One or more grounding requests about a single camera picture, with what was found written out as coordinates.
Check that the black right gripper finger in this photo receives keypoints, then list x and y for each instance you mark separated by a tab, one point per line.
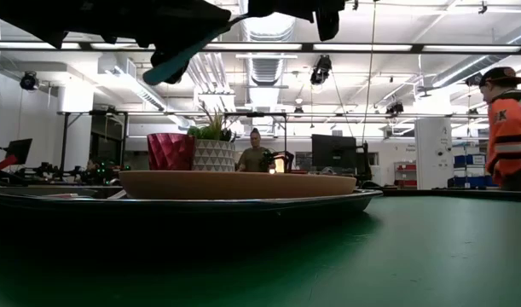
160	57
181	76

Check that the teal plastic spoon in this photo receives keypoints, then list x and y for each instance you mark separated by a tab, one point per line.
162	72

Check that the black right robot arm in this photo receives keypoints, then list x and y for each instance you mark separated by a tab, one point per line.
285	8

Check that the dark red faceted cup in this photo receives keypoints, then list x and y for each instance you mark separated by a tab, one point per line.
170	151

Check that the black plastic tray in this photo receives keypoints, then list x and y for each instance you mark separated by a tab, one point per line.
243	206

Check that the succulent in white patterned pot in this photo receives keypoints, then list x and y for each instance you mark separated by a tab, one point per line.
213	155

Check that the person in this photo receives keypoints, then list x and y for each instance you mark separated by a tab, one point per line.
253	158
511	136

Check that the glowing orange lamp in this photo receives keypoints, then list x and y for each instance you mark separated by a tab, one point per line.
280	165

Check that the background robot workstation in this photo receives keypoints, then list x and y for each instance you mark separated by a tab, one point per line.
85	172

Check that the small black tilted monitor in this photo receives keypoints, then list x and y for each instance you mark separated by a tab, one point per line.
19	150

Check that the black computer monitor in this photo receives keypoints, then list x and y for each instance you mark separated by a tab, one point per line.
333	151

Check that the red storage bins shelf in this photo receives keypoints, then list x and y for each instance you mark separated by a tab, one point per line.
406	175

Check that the white square pillar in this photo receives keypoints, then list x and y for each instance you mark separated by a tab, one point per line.
432	153

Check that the green felt table mat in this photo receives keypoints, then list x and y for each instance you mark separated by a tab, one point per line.
413	256

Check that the blue storage bins rack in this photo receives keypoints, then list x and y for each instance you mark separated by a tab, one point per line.
473	170

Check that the silver ribbed ceiling duct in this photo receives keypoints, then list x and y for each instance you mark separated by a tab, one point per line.
266	42

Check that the black metal rig frame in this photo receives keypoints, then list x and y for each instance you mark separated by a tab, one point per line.
94	136

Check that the black ceiling camera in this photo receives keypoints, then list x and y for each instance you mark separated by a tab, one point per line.
29	81

